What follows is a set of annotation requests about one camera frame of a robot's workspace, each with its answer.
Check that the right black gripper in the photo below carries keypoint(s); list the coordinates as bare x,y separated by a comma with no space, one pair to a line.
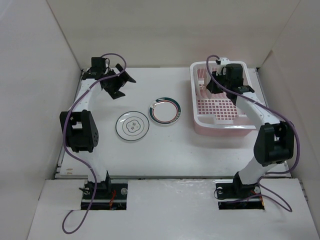
211,86

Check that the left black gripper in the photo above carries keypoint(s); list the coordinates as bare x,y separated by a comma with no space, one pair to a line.
120,81

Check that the orange sunburst plate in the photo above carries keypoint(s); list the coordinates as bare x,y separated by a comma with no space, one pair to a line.
201,83

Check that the white plate flower outline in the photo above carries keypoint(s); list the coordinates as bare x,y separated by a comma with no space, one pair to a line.
132,126

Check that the green red rimmed plate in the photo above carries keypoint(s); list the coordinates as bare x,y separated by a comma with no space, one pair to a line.
165,111

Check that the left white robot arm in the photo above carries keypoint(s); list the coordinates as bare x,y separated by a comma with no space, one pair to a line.
79,130

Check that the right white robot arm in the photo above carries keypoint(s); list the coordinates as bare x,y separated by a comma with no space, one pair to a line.
275,140

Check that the pink dish rack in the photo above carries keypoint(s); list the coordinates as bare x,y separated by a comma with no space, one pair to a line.
215,115

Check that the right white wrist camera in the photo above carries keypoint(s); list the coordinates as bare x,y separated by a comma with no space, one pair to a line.
221,66

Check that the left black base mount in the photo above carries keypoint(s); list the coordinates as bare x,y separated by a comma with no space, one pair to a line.
116,200

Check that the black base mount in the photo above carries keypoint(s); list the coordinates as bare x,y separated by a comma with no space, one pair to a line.
116,200
232,197

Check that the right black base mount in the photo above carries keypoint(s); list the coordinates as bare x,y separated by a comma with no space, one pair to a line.
232,197

